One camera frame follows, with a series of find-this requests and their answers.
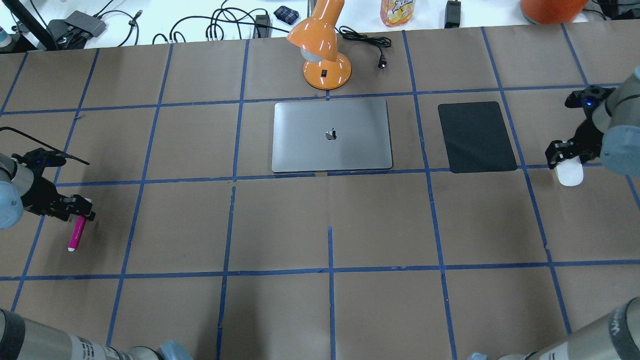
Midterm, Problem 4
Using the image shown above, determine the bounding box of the orange round object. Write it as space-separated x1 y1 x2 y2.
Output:
519 0 588 25

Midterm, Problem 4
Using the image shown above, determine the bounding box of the orange desk lamp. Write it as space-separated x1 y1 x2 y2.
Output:
286 0 352 91

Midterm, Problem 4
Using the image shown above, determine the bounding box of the white computer mouse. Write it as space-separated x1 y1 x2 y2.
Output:
553 156 585 187

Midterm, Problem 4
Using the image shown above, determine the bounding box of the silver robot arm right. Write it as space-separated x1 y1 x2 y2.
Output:
545 67 640 187

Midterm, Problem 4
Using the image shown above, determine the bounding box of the dark blue small pouch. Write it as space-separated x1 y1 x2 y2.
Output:
273 6 300 26

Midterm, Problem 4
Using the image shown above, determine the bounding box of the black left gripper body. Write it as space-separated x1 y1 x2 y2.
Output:
21 177 83 222

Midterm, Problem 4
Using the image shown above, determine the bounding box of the black power adapter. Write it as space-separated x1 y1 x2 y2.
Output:
443 0 462 29

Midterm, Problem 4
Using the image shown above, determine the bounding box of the yellow snack bag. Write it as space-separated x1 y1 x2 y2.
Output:
379 0 416 28

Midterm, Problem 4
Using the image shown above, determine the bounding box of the grey closed laptop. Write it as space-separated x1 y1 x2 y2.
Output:
271 98 394 173

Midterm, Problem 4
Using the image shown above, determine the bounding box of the black monitor stand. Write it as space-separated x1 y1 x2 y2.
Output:
1 0 61 51

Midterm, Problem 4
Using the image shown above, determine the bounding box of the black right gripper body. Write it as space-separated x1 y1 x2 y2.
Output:
545 120 604 170

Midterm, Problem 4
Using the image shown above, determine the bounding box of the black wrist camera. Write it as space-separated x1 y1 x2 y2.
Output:
564 85 617 110

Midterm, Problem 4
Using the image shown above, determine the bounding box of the pink marker pen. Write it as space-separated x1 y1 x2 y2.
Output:
67 197 93 252

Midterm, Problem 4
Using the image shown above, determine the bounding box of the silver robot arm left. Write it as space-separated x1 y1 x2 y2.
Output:
0 148 96 230

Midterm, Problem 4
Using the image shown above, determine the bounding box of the grey usb hub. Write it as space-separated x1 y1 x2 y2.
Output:
64 10 106 38

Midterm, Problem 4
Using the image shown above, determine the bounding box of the black lamp power cable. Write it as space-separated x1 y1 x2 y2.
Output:
338 26 393 71

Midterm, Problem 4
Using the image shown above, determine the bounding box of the black mousepad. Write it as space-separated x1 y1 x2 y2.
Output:
438 101 518 174

